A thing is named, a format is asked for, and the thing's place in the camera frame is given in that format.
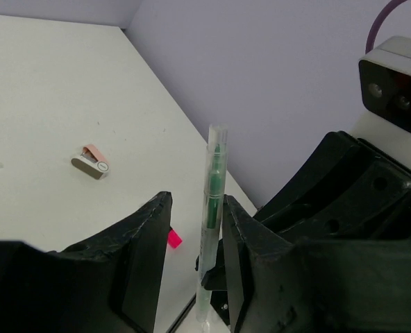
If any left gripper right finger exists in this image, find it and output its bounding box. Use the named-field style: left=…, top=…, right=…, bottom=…
left=222, top=196, right=411, bottom=332

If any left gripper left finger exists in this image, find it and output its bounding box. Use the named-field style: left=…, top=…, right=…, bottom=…
left=0, top=191, right=172, bottom=332

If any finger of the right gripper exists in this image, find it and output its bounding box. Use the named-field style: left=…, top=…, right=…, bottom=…
left=201, top=240, right=227, bottom=291

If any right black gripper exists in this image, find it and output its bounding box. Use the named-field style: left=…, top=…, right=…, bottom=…
left=254, top=131, right=411, bottom=243

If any black pink highlighter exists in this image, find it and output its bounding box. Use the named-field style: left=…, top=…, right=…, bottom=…
left=167, top=228, right=183, bottom=249

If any pink white stapler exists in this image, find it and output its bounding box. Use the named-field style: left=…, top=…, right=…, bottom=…
left=71, top=144, right=110, bottom=180

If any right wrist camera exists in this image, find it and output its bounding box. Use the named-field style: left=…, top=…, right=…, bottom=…
left=358, top=36, right=411, bottom=133

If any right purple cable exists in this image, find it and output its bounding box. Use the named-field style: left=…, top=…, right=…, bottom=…
left=364, top=0, right=410, bottom=55

